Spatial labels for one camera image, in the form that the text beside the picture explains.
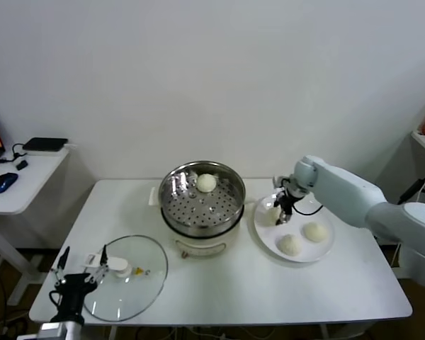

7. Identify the blue computer mouse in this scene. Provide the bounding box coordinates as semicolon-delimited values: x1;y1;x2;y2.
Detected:
0;172;19;194

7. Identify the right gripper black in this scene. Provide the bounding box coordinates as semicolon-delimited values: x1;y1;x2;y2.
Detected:
272;184;305;227

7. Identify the white steamed baozi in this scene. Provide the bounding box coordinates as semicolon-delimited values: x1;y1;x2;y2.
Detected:
196;173;217;194
276;234;303;256
263;208;281;228
302;222;329;244

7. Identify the white side table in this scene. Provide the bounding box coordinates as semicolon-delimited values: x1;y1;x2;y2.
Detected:
0;143;79;307

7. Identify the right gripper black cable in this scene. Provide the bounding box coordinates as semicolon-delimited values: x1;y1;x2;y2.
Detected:
292;203;323;216

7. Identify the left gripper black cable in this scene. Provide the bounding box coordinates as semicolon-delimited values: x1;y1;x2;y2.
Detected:
48;290;63;312

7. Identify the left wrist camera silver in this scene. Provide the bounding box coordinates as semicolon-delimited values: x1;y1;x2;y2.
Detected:
38;322;68;340

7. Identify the black power adapter cable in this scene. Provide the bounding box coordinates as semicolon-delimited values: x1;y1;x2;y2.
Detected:
396;178;425;206

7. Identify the thin black cable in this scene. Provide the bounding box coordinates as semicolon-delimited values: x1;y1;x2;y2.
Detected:
0;142;32;164

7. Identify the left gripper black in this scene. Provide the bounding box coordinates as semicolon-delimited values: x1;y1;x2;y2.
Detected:
50;244;110;323

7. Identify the stainless steel steamer basket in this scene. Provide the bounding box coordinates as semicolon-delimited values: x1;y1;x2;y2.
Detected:
158;161;247;232

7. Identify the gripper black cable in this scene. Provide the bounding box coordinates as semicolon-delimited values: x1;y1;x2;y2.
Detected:
292;203;323;216
48;290;63;312

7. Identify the white round plate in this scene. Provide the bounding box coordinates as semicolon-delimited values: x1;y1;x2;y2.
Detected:
252;193;336;264

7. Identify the glass lid white handle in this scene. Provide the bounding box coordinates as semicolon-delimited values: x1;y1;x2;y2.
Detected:
81;233;169;323

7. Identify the flat black box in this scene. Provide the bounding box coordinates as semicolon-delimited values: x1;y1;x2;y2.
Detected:
22;137;69;154

